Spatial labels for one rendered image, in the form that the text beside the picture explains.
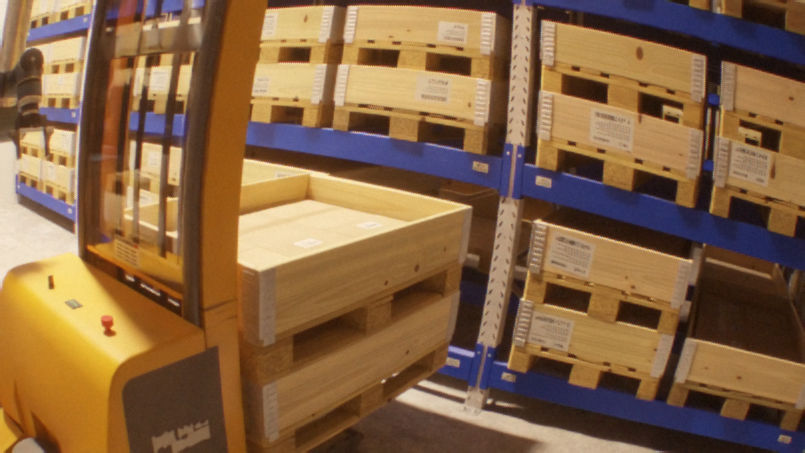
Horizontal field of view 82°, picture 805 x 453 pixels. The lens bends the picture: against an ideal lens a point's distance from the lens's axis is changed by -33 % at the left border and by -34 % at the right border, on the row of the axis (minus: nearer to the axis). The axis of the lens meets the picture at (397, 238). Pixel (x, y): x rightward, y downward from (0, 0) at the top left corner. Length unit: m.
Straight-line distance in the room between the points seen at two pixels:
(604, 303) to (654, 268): 0.29
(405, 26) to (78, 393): 2.28
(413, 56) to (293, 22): 0.77
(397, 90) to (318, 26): 0.61
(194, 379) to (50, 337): 0.45
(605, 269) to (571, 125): 0.61
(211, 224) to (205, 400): 0.45
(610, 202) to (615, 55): 0.65
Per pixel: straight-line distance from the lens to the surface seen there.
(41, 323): 1.71
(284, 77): 3.41
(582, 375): 2.87
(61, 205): 5.91
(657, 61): 2.63
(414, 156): 2.99
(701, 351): 2.76
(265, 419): 1.84
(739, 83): 2.62
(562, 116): 2.70
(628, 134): 2.63
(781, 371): 2.84
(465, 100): 2.85
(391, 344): 2.33
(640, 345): 2.77
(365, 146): 3.12
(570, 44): 2.72
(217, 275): 1.60
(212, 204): 1.53
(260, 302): 1.67
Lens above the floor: 1.51
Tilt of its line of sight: 15 degrees down
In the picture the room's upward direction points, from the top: 6 degrees clockwise
